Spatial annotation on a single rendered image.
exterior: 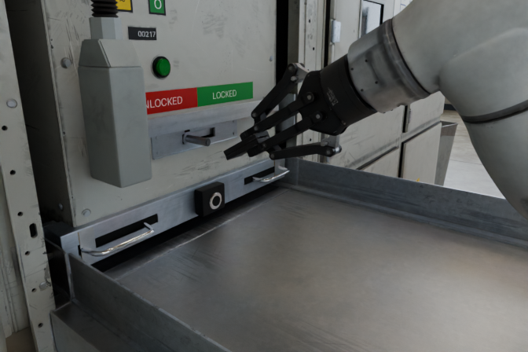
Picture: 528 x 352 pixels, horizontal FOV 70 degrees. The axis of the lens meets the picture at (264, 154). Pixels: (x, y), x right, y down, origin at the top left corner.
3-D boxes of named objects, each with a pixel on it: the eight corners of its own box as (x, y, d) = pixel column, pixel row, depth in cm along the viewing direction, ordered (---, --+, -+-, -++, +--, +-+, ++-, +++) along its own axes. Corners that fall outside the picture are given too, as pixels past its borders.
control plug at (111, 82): (154, 179, 50) (143, 39, 45) (121, 190, 46) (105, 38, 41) (119, 168, 54) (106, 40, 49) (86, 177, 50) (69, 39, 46)
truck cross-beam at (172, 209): (284, 176, 94) (285, 152, 92) (66, 276, 52) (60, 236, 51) (268, 172, 97) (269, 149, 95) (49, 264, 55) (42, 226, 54)
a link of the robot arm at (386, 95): (419, 99, 36) (364, 124, 39) (442, 91, 43) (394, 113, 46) (379, 12, 36) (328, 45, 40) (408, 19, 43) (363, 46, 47)
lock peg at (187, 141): (213, 147, 66) (212, 125, 65) (203, 150, 64) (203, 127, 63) (188, 142, 69) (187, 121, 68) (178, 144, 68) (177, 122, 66)
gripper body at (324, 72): (335, 46, 40) (273, 86, 46) (368, 119, 40) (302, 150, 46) (364, 47, 46) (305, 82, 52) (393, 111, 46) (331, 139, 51)
